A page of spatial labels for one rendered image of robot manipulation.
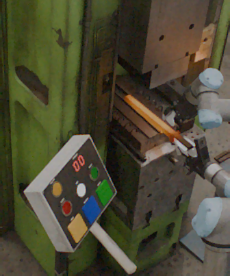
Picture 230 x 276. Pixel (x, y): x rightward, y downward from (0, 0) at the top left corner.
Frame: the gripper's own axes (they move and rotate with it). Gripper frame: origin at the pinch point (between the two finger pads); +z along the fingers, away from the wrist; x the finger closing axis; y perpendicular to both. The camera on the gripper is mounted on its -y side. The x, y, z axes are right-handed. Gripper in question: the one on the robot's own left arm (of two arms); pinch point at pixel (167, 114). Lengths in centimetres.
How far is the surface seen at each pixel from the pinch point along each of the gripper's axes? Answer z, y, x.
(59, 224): 11, 17, -55
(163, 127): 25.8, -0.9, 13.0
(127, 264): 47, 41, -24
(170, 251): 111, 47, 32
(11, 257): 137, 7, -40
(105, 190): 19.2, 12.6, -29.5
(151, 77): -1.6, -15.8, 1.9
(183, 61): -2.5, -16.2, 18.6
